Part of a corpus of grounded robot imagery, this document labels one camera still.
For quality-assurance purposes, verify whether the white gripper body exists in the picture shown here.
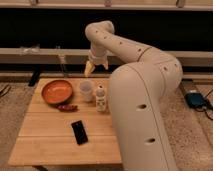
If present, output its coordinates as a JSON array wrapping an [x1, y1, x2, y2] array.
[[88, 50, 108, 65]]

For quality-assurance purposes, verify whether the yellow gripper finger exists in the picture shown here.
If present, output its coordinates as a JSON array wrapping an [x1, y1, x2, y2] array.
[[84, 61, 95, 77], [102, 61, 109, 70]]

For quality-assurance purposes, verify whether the white ceramic cup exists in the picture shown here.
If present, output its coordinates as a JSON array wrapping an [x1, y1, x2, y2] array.
[[79, 80, 93, 102]]

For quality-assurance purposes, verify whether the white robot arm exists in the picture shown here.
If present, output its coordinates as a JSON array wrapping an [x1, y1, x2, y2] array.
[[84, 21, 183, 171]]

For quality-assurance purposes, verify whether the orange ceramic bowl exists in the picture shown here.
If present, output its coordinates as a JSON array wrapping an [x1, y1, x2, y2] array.
[[41, 80, 73, 105]]

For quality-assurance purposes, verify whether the small white bottle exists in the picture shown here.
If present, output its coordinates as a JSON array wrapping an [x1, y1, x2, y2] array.
[[95, 86, 107, 112]]

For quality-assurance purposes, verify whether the dark red chili pepper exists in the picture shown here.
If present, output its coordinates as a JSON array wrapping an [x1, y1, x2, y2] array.
[[57, 105, 78, 112]]

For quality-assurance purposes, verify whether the black table leg stand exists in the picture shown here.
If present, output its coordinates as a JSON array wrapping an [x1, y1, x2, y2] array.
[[28, 66, 41, 87]]

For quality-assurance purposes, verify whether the black smartphone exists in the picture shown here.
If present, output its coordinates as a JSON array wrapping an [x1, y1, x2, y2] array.
[[71, 120, 88, 145]]

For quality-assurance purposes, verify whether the wooden table board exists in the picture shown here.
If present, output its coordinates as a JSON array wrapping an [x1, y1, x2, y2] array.
[[8, 78, 121, 166]]

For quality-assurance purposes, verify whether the blue power adapter box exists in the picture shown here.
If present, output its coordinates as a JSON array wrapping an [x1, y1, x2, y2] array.
[[184, 93, 207, 108]]

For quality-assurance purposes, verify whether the black cables left floor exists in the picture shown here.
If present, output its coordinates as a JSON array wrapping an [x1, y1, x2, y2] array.
[[0, 83, 12, 98]]

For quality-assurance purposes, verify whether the black cable on floor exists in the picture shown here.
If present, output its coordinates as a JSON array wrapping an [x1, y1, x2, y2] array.
[[194, 88, 213, 122]]

